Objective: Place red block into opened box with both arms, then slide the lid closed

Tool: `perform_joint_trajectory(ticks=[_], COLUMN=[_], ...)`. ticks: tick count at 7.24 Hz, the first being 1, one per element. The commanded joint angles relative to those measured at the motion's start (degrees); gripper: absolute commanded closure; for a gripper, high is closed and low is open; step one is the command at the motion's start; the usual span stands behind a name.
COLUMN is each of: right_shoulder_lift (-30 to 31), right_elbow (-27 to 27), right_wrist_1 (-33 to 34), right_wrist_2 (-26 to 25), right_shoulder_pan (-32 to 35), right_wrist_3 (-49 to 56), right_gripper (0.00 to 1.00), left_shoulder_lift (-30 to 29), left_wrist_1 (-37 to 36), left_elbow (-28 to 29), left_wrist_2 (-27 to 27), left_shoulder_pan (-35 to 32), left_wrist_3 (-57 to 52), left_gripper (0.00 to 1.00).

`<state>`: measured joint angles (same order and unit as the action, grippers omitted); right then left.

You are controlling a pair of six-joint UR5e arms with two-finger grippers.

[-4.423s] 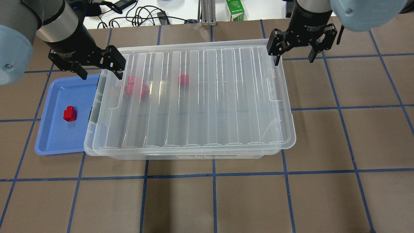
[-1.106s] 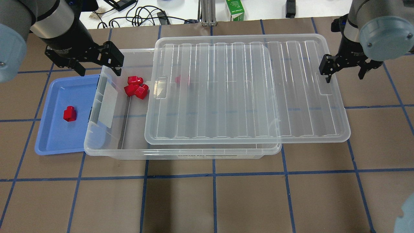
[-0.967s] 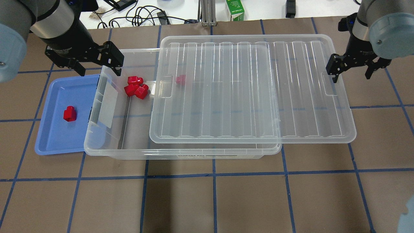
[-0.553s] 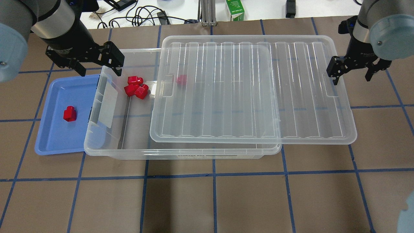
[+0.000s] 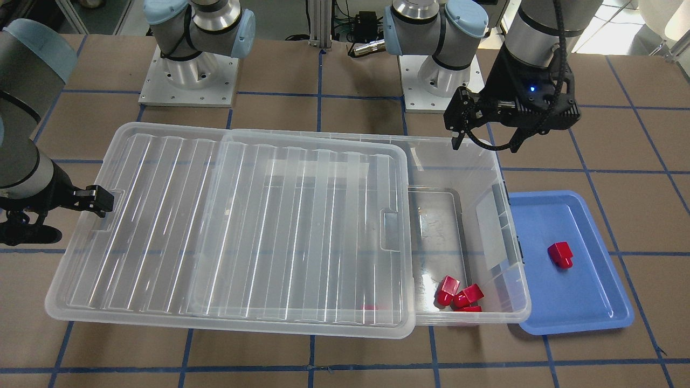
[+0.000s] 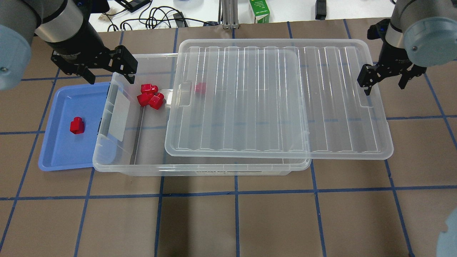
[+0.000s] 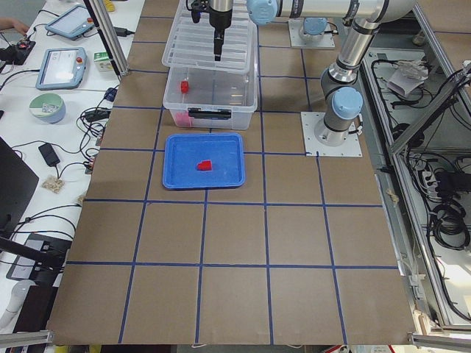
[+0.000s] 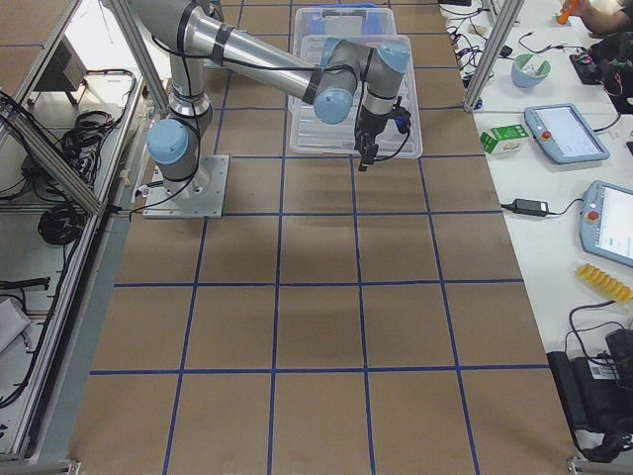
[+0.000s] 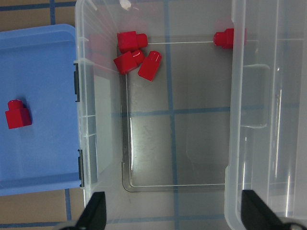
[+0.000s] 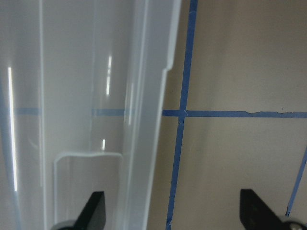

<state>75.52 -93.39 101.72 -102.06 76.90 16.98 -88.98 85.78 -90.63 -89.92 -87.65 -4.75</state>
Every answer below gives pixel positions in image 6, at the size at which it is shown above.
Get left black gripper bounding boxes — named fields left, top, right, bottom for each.
left=51, top=19, right=138, bottom=85

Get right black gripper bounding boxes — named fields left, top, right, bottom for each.
left=357, top=40, right=427, bottom=96

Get red block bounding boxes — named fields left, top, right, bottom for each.
left=137, top=93, right=154, bottom=107
left=141, top=84, right=159, bottom=95
left=70, top=116, right=85, bottom=135
left=194, top=82, right=207, bottom=95
left=147, top=92, right=165, bottom=110

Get clear plastic box lid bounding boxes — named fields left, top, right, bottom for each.
left=165, top=39, right=394, bottom=160

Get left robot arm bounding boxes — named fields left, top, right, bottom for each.
left=0, top=0, right=138, bottom=90

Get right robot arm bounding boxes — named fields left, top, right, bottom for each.
left=357, top=0, right=457, bottom=96

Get red block in box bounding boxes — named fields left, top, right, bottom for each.
left=137, top=93, right=154, bottom=107
left=147, top=92, right=165, bottom=110
left=141, top=84, right=159, bottom=95

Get clear plastic storage box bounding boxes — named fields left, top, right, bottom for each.
left=92, top=53, right=311, bottom=177

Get blue plastic tray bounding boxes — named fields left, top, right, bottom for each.
left=39, top=82, right=110, bottom=171

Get black power adapter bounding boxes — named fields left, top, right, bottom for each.
left=315, top=0, right=327, bottom=20

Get red block under lid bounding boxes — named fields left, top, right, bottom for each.
left=194, top=82, right=207, bottom=95

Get green white carton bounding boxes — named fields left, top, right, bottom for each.
left=248, top=0, right=271, bottom=24

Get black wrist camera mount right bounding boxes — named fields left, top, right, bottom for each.
left=367, top=19, right=390, bottom=41

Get black cables on desk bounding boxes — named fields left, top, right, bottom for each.
left=96, top=0, right=222, bottom=32

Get aluminium frame post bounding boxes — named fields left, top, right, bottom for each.
left=219, top=0, right=239, bottom=29

